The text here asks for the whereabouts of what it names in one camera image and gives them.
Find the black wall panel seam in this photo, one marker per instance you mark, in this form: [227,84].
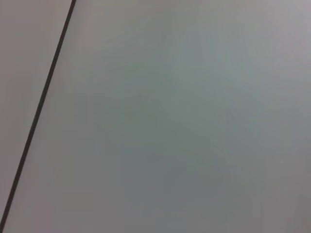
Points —
[40,104]

